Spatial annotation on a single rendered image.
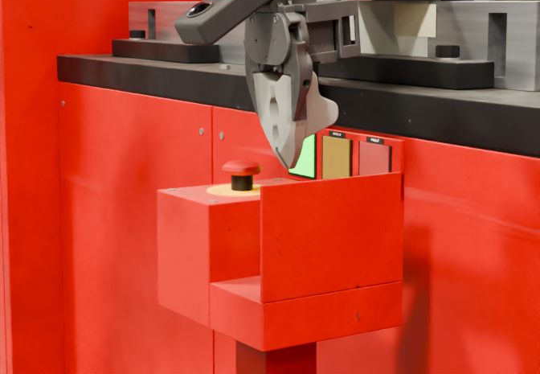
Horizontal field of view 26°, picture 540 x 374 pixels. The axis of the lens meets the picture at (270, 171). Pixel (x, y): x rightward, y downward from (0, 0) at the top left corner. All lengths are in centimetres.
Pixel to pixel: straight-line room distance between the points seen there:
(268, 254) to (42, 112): 116
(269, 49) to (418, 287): 33
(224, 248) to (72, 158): 101
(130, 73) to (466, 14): 68
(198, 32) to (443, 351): 44
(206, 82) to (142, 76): 21
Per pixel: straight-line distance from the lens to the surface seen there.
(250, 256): 114
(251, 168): 116
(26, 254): 217
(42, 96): 215
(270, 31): 106
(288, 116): 106
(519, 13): 128
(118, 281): 196
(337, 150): 118
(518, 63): 128
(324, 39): 107
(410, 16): 142
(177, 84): 170
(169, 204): 117
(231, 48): 180
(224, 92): 157
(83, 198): 206
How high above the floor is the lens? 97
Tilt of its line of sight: 8 degrees down
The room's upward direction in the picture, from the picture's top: straight up
